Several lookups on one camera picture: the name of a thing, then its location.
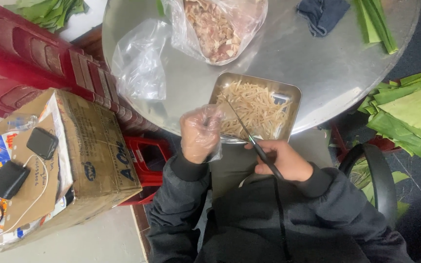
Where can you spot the stack of green leaves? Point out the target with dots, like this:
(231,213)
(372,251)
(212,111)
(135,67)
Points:
(411,113)

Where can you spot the small black charger block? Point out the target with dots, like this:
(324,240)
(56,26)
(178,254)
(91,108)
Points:
(42,143)

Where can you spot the pile of pale food strips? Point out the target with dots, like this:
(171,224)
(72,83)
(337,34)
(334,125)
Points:
(258,109)

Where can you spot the person's left fingers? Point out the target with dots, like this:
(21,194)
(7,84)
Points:
(212,114)

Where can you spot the rectangular metal tray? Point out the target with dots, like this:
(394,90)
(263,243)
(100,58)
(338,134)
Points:
(291,91)

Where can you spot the brown cardboard box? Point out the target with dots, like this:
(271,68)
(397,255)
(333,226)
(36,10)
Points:
(93,153)

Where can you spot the person's left hand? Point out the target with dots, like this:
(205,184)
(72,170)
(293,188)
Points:
(197,135)

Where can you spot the heap of green leaves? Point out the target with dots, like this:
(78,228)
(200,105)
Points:
(49,12)

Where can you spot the clear bag of chopped meat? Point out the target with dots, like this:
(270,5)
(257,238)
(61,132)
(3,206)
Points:
(214,29)

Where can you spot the scattered green leaf scraps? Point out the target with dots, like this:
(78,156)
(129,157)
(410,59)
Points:
(366,182)

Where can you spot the black chair backrest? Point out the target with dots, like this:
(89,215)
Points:
(382,175)

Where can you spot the red plastic stool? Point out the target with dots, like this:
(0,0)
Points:
(148,171)

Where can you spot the person's right hand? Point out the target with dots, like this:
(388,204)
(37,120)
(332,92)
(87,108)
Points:
(287,160)

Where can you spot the large black charger block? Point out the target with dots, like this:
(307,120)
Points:
(7,179)

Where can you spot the stacked red plastic stools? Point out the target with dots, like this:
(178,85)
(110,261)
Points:
(31,62)

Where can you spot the red plastic basket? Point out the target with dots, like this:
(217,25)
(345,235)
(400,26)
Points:
(338,144)

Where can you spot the empty clear plastic bag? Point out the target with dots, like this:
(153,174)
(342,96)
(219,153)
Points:
(141,62)

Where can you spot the dark blue cloth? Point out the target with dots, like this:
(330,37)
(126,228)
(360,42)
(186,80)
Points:
(322,14)

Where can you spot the folded green leaf strips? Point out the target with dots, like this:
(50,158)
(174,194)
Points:
(376,22)

